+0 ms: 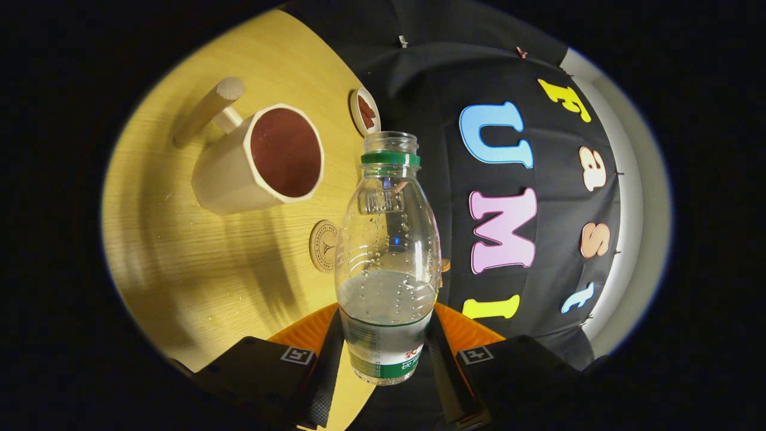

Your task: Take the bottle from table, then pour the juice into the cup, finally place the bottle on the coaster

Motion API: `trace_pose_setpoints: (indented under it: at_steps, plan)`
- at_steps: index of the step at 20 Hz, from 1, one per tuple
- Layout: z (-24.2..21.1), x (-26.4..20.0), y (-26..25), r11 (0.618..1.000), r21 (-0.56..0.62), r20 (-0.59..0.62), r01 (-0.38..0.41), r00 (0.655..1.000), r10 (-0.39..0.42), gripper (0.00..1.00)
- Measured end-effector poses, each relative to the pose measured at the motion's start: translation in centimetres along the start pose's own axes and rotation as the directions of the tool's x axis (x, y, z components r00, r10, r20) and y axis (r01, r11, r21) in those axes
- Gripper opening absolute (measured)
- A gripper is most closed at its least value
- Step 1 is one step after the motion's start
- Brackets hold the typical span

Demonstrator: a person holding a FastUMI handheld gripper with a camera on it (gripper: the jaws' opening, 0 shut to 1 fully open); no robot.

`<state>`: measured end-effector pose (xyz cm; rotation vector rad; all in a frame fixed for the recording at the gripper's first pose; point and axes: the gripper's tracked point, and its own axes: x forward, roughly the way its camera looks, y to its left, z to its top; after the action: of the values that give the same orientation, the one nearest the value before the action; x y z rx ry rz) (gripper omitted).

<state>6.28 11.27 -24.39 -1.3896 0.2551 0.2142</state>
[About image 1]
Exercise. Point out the clear plastic bottle green label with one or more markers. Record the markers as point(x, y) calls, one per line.
point(386, 299)

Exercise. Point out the wooden table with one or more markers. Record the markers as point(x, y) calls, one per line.
point(179, 269)

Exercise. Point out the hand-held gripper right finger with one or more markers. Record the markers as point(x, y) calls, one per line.
point(443, 371)

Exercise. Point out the brown food piece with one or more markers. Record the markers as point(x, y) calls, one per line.
point(369, 118)
point(363, 105)

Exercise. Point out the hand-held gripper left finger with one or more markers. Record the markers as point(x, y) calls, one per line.
point(326, 371)

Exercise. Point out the small white plate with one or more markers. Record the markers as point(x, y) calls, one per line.
point(354, 111)

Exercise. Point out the round wooden coaster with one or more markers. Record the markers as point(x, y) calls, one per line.
point(323, 245)

